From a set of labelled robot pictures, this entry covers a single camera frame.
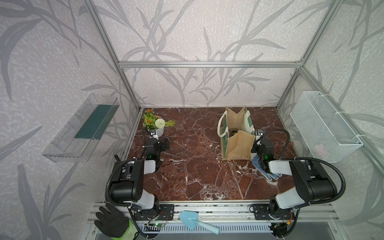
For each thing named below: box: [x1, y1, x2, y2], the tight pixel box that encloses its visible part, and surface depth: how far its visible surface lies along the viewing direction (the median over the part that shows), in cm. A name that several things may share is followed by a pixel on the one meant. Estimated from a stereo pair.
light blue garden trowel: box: [179, 210, 220, 235], surface depth 72 cm
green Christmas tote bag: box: [217, 106, 256, 161], surface depth 91 cm
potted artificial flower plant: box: [142, 109, 176, 138], surface depth 95 cm
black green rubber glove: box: [94, 203, 130, 238], surface depth 71 cm
